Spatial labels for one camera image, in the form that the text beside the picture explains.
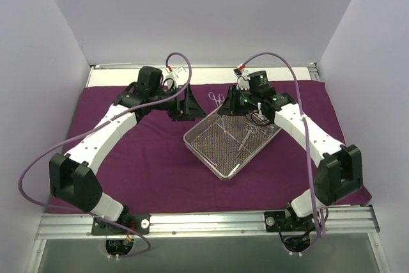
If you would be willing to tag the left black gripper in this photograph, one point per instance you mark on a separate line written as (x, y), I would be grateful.
(184, 103)

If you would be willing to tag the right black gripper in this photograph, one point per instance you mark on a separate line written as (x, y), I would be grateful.
(238, 101)

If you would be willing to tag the silver surgical scissors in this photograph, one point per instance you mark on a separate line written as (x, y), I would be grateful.
(249, 131)

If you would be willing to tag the metal mesh instrument tray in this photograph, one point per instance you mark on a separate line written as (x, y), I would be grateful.
(215, 141)

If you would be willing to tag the purple cloth wrap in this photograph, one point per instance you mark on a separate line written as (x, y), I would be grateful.
(152, 171)

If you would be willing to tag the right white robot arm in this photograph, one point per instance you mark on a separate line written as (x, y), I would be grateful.
(338, 167)

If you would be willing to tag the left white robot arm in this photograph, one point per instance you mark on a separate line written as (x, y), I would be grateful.
(72, 176)

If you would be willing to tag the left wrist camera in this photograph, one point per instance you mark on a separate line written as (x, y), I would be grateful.
(149, 79)

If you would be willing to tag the aluminium right side rail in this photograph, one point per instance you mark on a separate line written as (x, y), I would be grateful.
(313, 72)

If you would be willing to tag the aluminium rail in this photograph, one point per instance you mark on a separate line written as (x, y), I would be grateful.
(313, 72)
(341, 220)

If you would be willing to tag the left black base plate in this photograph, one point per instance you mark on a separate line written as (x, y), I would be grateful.
(138, 222)

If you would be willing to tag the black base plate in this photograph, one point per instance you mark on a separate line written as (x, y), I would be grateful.
(282, 220)
(138, 222)

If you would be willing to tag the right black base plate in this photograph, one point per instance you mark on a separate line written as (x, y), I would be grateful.
(282, 220)

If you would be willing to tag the aluminium front rail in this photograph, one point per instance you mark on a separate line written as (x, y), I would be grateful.
(341, 220)

